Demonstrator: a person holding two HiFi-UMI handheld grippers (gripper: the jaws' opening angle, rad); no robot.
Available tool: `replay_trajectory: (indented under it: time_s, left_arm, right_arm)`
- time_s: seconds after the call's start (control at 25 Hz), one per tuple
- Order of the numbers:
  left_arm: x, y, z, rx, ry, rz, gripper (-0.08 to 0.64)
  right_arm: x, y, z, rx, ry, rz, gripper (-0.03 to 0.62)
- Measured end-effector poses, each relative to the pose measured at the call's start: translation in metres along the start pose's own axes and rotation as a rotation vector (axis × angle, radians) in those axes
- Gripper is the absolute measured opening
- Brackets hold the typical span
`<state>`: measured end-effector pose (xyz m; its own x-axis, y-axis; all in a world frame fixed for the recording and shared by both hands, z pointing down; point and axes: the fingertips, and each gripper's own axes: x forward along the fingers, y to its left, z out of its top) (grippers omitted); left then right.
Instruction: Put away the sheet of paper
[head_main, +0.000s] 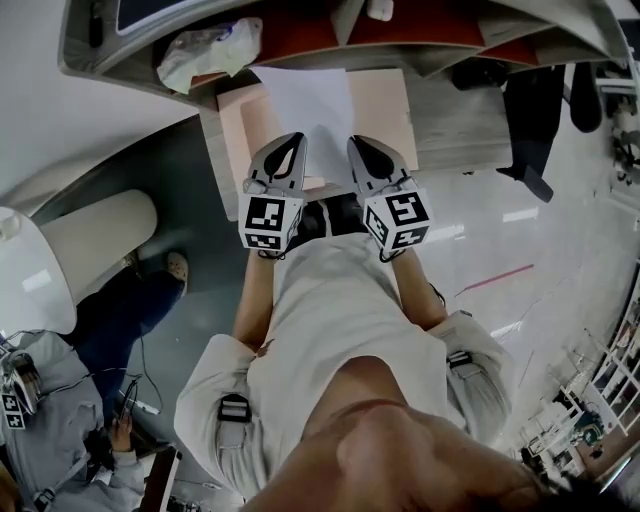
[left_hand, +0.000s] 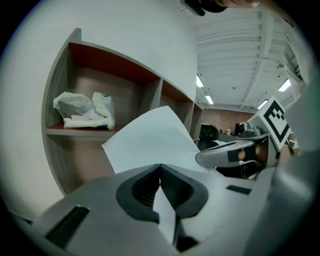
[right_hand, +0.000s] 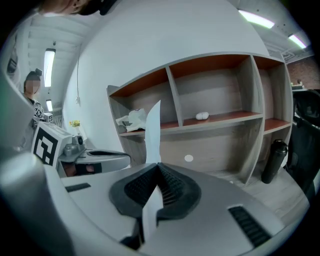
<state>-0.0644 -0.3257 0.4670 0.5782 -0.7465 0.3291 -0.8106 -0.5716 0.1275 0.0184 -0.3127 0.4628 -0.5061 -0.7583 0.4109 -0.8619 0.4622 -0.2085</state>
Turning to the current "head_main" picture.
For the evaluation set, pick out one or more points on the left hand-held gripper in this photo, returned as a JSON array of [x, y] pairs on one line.
[[265, 215]]

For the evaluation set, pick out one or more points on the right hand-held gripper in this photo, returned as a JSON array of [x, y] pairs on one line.
[[405, 210]]

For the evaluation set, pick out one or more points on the white A4 paper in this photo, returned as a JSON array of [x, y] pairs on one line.
[[310, 100]]

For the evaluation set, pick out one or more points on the person's left forearm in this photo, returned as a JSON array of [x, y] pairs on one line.
[[255, 300]]

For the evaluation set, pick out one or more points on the person's right forearm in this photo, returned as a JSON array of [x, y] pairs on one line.
[[417, 290]]

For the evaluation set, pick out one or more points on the person's black trousers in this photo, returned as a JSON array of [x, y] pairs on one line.
[[340, 220]]

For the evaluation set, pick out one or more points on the grey wooden desk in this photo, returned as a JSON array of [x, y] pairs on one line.
[[460, 135]]

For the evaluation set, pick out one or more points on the crumpled white plastic bag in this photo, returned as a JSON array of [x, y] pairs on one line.
[[210, 50]]

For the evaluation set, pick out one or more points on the person's white shirt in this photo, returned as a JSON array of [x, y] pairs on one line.
[[340, 310]]

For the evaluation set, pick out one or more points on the small white case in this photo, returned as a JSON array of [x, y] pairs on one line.
[[379, 9]]

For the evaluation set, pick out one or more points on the black office chair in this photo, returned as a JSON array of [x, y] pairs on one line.
[[535, 125]]

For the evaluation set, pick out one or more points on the beige cylinder table leg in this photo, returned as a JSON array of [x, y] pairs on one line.
[[100, 235]]

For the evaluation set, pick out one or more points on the grey desk hutch shelf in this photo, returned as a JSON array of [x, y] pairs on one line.
[[125, 55]]

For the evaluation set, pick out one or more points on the person's chin and neck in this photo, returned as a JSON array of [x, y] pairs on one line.
[[400, 450]]

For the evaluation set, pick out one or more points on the white shelf rack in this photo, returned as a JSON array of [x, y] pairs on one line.
[[610, 380]]

